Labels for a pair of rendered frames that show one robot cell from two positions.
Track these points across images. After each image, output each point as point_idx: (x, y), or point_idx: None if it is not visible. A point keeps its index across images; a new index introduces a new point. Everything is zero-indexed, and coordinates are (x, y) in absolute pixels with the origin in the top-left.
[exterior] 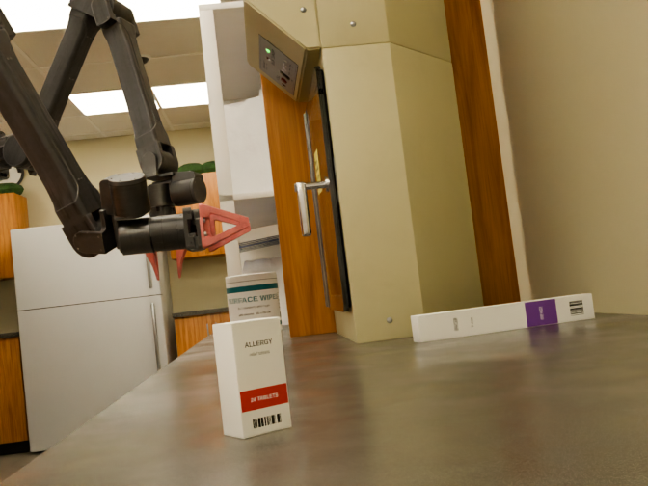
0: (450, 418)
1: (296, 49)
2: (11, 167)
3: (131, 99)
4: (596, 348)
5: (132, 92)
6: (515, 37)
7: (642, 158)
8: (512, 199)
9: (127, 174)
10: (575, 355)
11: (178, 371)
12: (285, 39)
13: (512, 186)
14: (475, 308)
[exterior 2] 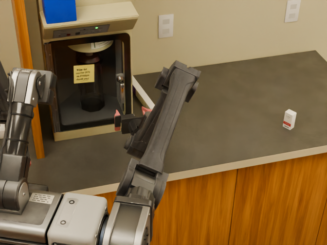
0: (285, 108)
1: (124, 28)
2: None
3: (2, 78)
4: (215, 90)
5: (2, 73)
6: None
7: (137, 28)
8: (11, 40)
9: (147, 115)
10: (224, 93)
11: (174, 166)
12: (128, 26)
13: (13, 34)
14: (146, 96)
